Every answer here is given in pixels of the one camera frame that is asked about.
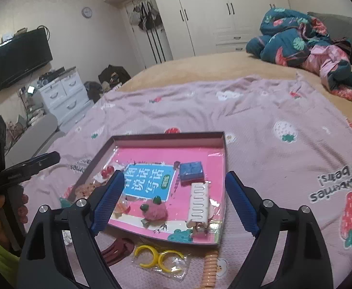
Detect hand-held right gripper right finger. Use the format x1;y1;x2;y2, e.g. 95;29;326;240
225;171;335;289

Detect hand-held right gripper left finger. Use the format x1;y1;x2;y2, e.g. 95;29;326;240
17;170;125;289

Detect beige polka dot bow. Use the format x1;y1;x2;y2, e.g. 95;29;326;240
74;184;100;201

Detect red cherry hair tie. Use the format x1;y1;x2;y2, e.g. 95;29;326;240
99;165;116;179

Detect white hair claw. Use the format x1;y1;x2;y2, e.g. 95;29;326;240
186;182;210;236

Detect dark red hair claw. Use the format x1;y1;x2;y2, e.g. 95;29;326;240
99;237;134;267

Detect pink fuzzy strawberry hair clip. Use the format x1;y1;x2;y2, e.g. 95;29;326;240
140;196;169;227

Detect blue hair clip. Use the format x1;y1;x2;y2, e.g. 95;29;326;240
179;160;204;185

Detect yellow hoops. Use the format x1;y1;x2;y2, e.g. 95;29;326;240
132;242;191;281

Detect orange spiral hair tie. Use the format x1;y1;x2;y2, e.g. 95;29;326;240
202;252;219;288

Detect dark shallow cardboard box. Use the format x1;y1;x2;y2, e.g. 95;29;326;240
62;131;228;249

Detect pink strawberry print blanket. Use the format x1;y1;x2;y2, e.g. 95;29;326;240
21;74;352;289

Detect pink book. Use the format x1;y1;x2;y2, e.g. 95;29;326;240
70;146;225;243

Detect white drawer chest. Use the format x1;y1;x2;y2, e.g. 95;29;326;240
31;69;95;127

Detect pile of dark clothes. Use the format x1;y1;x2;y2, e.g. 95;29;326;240
84;81;105;103

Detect black set-top box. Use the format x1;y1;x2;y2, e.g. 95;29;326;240
45;67;66;80

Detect dark bag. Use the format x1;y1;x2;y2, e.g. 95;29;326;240
98;64;131;85

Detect bed with tan sheet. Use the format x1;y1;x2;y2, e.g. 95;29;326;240
113;50;352;121

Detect teal floral quilt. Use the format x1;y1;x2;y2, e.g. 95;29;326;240
245;7;352;110

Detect white hanging bag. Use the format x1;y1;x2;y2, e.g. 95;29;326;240
130;6;141;25

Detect black hanging bag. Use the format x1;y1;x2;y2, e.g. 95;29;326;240
138;1;166;64

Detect grey hanging bag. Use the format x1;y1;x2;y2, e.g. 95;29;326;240
152;4;163;25

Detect white wardrobe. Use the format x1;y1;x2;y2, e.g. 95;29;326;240
99;0;289;69

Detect grey padded headboard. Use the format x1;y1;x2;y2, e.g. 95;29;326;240
307;11;352;73

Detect tangle of cables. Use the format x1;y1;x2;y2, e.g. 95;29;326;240
7;117;29;140

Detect black wall television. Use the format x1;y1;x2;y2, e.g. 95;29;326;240
0;27;54;92

